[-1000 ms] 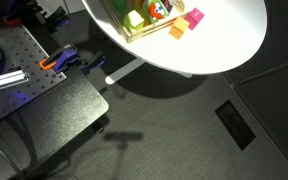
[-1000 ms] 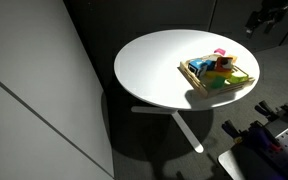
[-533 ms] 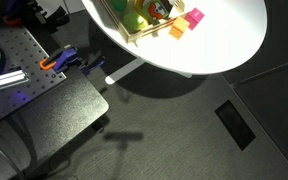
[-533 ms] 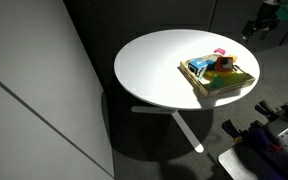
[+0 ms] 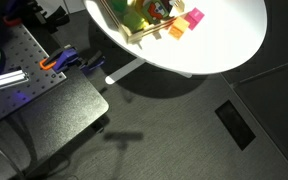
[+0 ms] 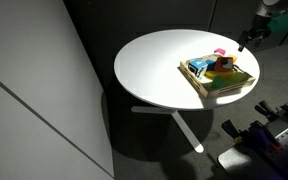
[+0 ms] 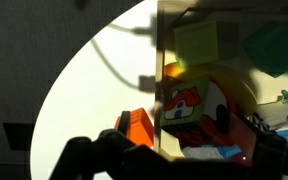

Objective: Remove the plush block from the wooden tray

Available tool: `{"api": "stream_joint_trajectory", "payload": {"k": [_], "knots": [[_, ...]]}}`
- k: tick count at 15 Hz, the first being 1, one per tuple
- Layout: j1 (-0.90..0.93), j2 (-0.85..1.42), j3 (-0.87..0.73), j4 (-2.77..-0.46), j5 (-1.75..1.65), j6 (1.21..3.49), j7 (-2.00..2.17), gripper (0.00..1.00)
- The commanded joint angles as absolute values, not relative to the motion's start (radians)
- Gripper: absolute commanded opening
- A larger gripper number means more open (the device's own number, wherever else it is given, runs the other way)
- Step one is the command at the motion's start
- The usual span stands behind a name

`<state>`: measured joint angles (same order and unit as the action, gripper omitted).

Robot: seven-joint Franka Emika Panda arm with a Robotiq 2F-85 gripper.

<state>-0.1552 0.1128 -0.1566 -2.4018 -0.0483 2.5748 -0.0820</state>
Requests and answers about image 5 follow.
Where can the black cart caster wheel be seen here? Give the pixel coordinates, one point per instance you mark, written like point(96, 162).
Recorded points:
point(100, 127)

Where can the wooden tray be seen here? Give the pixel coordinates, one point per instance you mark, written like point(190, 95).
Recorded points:
point(144, 33)

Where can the plush block with face print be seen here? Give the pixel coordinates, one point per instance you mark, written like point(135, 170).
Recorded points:
point(155, 11)

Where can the dark floor hatch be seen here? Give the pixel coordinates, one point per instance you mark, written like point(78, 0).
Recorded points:
point(234, 125)

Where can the black cart top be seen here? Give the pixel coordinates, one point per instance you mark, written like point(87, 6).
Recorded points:
point(60, 110)

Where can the white table pedestal base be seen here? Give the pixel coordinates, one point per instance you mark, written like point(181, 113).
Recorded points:
point(124, 71)

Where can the green block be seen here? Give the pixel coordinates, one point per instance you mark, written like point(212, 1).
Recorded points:
point(119, 4)

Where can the perforated metal breadboard plate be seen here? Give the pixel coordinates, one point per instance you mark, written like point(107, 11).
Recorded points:
point(24, 50)

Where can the orange block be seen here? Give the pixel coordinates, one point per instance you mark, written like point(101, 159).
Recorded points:
point(179, 28)

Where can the clamp with orange grip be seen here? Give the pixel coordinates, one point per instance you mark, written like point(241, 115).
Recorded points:
point(17, 18)

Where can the yellow-green block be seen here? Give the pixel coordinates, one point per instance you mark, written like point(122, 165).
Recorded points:
point(134, 21)

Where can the aluminium rail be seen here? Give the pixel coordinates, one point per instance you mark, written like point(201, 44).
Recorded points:
point(7, 78)

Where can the pink block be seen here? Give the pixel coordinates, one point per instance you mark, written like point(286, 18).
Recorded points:
point(194, 18)

